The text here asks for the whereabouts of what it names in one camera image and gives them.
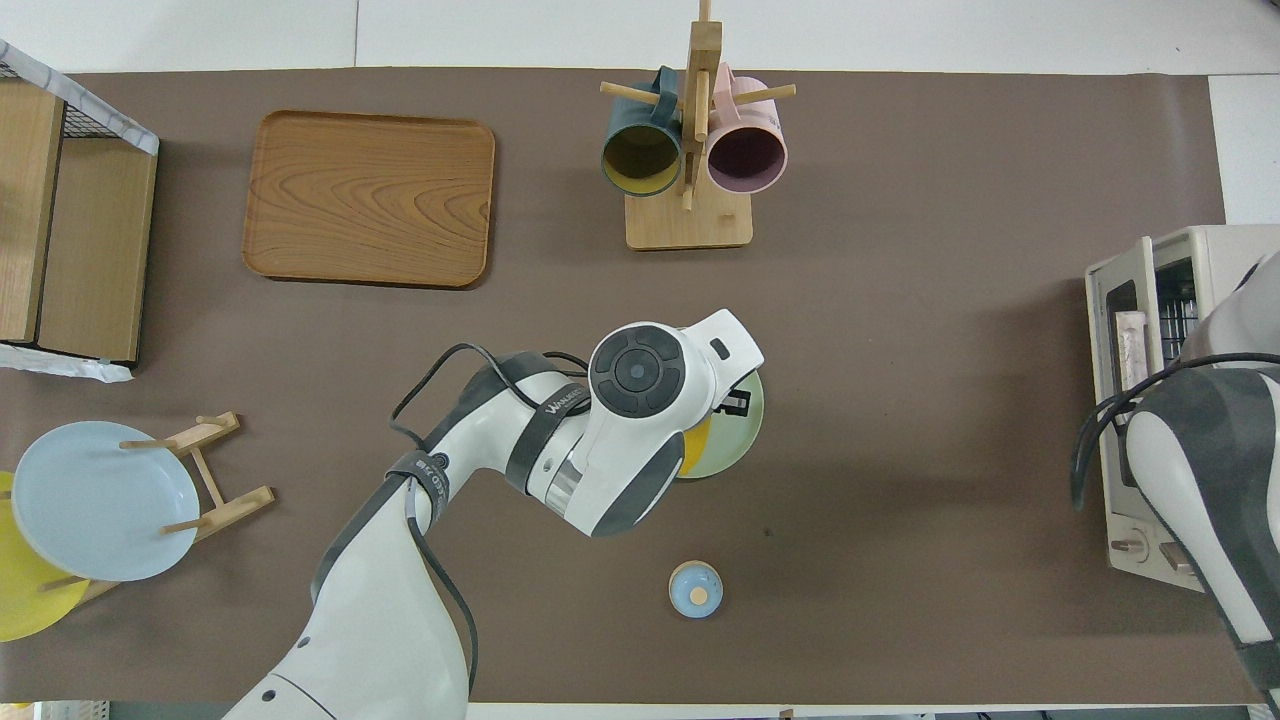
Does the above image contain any toaster oven glass door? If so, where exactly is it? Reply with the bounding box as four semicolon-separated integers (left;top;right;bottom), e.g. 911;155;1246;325
1087;237;1161;561

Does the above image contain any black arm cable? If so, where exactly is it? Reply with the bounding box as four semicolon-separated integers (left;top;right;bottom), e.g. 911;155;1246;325
1070;352;1280;513
388;343;591;693

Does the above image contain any brown table mat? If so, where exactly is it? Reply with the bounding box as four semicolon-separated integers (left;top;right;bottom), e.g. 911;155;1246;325
0;68;1273;704

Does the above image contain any light blue plate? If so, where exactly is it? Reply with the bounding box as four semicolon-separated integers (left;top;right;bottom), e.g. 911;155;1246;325
12;421;201;583

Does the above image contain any pink mug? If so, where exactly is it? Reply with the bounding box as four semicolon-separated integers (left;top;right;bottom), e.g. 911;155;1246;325
706;63;789;196

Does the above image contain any yellow corn cob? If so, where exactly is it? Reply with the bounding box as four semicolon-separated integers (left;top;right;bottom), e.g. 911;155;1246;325
678;418;715;479

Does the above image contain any dark green mug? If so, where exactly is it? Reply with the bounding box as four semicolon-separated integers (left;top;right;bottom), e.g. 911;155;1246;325
601;66;684;198

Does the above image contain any wooden serving tray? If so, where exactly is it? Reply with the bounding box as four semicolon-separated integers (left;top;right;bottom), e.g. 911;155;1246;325
243;110;496;289

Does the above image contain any beige toaster oven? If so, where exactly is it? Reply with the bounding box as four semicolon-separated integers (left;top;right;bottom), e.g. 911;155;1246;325
1085;224;1280;593

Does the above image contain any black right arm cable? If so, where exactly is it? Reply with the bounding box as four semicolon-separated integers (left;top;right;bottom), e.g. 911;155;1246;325
1070;352;1280;513

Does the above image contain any wooden shelf with marble trim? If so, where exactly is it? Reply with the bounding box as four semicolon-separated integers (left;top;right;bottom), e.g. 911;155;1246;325
0;40;161;384

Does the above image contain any small blue lidded jar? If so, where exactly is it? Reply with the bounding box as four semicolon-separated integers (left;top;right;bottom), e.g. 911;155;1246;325
668;560;724;619

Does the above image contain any yellow plate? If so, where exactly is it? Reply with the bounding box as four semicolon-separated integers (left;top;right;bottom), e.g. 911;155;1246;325
0;471;91;643

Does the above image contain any wooden plate rack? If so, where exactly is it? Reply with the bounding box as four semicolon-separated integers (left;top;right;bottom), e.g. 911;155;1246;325
40;411;276;606

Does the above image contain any wooden mug tree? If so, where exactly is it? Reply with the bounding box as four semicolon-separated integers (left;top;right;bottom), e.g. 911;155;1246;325
600;0;797;251

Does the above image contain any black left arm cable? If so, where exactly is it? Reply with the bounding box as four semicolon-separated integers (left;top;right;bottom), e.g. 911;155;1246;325
388;343;591;693

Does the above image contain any light green plate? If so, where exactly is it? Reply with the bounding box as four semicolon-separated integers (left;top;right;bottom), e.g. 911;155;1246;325
675;368;766;481

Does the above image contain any black wire mesh panel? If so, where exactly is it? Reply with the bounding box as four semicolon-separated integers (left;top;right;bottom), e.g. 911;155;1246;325
0;60;126;143

